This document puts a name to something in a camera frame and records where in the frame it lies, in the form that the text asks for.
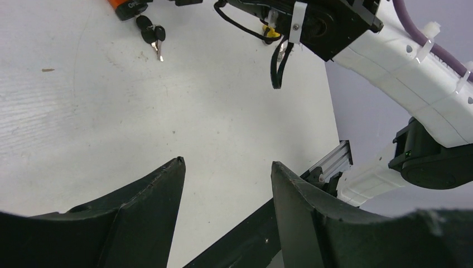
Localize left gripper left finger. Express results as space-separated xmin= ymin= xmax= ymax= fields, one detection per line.
xmin=1 ymin=157 xmax=186 ymax=267

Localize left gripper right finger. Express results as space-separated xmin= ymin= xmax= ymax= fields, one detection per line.
xmin=271 ymin=161 xmax=472 ymax=267

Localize yellow padlock keys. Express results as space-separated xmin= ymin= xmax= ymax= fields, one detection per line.
xmin=277 ymin=41 xmax=288 ymax=63

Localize yellow padlock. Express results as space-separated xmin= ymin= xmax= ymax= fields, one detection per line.
xmin=262 ymin=24 xmax=281 ymax=45

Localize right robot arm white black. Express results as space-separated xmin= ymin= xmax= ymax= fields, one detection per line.
xmin=229 ymin=1 xmax=472 ymax=207

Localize orange padlock keys black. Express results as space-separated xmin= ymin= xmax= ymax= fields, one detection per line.
xmin=135 ymin=15 xmax=166 ymax=62

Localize orange padlock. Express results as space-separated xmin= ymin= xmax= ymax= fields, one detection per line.
xmin=108 ymin=0 xmax=153 ymax=21

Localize aluminium rail frame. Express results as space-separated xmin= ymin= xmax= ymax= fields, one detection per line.
xmin=300 ymin=140 xmax=353 ymax=183

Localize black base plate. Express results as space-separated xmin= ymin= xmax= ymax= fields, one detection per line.
xmin=185 ymin=199 xmax=281 ymax=267

